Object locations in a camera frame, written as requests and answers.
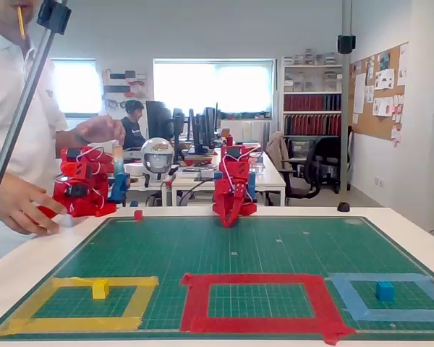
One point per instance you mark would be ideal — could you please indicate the red toy brick cube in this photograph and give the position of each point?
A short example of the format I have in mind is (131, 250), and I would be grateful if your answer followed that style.
(138, 215)

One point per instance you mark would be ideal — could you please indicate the person's left forearm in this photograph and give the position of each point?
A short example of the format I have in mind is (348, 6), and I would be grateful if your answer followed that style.
(66, 136)

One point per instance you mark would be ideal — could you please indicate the red robot arm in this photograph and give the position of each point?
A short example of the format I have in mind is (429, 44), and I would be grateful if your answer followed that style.
(228, 170)

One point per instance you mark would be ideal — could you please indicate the red tape square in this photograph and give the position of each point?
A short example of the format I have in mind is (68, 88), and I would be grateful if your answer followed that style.
(257, 323)

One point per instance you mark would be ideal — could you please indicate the yellow toy brick cube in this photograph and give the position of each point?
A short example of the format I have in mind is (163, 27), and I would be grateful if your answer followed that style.
(100, 290)

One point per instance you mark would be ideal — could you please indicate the blue toy brick cube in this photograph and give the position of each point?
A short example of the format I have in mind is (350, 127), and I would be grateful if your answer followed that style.
(384, 291)

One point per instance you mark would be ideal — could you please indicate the blue tape square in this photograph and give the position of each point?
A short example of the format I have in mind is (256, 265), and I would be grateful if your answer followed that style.
(383, 314)

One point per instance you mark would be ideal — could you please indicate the yellow tape square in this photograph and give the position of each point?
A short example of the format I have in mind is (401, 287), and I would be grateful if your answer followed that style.
(76, 323)

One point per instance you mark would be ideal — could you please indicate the person's left hand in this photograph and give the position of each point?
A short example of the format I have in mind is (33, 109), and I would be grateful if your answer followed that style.
(99, 129)

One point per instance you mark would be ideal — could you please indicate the person's right hand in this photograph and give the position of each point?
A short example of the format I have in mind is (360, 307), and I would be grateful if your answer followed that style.
(21, 202)

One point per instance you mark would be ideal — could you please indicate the green cutting mat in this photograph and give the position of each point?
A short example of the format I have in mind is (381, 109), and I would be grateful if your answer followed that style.
(238, 249)

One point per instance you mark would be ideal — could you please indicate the red upright printed part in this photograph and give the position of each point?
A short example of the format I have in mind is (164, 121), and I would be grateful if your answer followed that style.
(230, 140)

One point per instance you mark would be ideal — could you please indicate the beige jacket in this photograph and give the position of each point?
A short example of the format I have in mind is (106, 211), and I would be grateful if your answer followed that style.
(276, 148)

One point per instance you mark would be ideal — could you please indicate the black office chair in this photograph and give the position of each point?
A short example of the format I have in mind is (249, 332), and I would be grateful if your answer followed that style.
(327, 152)
(304, 184)

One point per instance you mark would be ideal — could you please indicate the black computer monitor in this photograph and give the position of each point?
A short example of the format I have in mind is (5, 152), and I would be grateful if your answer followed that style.
(179, 123)
(211, 123)
(159, 121)
(199, 130)

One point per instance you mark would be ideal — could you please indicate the white helmet with visor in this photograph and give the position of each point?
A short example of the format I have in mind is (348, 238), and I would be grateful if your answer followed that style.
(158, 159)

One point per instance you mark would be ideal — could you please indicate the black round knob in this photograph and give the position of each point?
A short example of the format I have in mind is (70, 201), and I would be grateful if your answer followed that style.
(343, 207)

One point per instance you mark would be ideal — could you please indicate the wide bright window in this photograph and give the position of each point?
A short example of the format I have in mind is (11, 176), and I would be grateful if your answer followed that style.
(213, 86)

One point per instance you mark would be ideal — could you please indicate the seated person in dark shirt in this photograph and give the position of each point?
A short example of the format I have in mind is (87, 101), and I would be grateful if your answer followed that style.
(132, 133)

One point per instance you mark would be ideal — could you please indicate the colourful drink bottle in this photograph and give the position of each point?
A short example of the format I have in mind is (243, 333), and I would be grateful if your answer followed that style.
(118, 160)

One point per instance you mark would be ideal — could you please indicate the white shelf with red binders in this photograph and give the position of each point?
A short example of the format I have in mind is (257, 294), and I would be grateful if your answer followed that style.
(311, 103)

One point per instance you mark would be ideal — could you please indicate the silver metal pole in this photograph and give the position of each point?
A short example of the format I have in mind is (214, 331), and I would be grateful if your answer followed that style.
(346, 108)

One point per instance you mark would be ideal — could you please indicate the cork pin board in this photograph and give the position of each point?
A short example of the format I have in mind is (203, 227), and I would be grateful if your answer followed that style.
(369, 123)

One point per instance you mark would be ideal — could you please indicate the tall white pinned paper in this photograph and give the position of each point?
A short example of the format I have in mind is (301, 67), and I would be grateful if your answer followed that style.
(360, 94)

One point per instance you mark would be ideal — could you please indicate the clear storage box stack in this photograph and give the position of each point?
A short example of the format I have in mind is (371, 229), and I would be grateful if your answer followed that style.
(314, 58)

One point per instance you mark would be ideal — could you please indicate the white pinned drawing sheet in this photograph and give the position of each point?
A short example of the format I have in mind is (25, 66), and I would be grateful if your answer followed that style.
(382, 106)
(384, 79)

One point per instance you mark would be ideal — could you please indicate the narrow bright window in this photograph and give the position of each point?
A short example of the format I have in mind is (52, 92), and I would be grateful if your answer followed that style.
(76, 86)

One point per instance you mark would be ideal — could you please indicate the black pole clamp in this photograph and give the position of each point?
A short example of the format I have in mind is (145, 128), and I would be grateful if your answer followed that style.
(54, 16)
(346, 44)

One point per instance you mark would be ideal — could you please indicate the narrow white pinned paper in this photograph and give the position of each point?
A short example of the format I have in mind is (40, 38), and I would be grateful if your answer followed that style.
(402, 65)

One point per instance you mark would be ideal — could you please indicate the yellow pencil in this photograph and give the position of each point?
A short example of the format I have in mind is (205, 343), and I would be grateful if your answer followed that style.
(21, 23)

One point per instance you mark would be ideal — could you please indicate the white wall socket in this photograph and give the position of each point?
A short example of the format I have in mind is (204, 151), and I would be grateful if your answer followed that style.
(379, 182)

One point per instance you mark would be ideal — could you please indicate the wall tool rack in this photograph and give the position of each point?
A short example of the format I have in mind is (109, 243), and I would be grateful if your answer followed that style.
(112, 87)

